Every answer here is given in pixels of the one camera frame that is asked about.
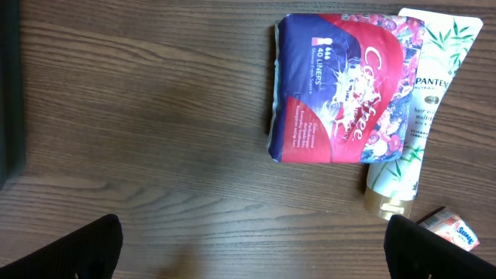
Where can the small orange juice carton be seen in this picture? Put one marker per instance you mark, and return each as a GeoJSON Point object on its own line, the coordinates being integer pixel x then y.
{"type": "Point", "coordinates": [449, 226]}

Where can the white tube gold cap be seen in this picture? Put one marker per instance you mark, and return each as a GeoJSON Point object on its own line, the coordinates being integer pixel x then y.
{"type": "Point", "coordinates": [392, 186]}

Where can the grey plastic basket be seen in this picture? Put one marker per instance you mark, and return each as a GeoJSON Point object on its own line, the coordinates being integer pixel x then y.
{"type": "Point", "coordinates": [13, 137]}

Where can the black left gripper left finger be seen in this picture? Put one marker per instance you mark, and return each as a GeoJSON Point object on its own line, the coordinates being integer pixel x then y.
{"type": "Point", "coordinates": [91, 252]}

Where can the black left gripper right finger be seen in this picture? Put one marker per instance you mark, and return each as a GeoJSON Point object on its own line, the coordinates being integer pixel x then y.
{"type": "Point", "coordinates": [414, 252]}

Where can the red purple pouch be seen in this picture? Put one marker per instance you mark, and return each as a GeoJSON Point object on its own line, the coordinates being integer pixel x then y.
{"type": "Point", "coordinates": [342, 87]}

